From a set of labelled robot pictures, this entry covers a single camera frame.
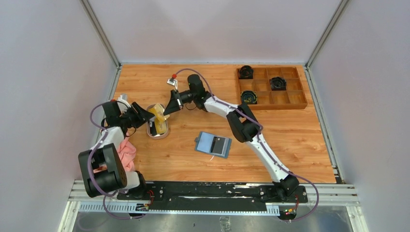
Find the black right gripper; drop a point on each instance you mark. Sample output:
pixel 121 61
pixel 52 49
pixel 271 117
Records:
pixel 175 104

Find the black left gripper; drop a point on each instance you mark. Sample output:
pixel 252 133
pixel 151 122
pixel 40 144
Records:
pixel 142 116

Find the blue leather card holder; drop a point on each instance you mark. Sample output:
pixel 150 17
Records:
pixel 204 141

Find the black VIP card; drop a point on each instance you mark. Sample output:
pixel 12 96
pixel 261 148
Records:
pixel 217 146

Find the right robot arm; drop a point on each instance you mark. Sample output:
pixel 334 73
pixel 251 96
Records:
pixel 245 128

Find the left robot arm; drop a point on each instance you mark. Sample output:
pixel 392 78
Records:
pixel 101 167

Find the pink cloth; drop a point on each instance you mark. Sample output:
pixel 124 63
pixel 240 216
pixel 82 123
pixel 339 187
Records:
pixel 126 151

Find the black blue rosette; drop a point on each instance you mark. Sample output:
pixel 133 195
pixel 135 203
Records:
pixel 249 97

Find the black rosette top left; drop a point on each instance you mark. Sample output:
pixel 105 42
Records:
pixel 245 72

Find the black rosette middle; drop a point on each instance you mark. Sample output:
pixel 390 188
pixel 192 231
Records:
pixel 278 83

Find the wooden compartment tray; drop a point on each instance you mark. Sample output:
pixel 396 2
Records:
pixel 270 88

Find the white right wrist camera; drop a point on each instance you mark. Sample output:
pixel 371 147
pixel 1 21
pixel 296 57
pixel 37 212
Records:
pixel 173 82

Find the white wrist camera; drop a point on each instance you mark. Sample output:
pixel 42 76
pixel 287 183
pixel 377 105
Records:
pixel 173 82
pixel 123 99

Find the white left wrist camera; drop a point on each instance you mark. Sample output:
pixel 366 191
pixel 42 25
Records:
pixel 123 99

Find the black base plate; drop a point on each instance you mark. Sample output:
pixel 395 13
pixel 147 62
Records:
pixel 211 196

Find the aluminium frame rail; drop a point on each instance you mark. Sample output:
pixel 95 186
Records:
pixel 318 195

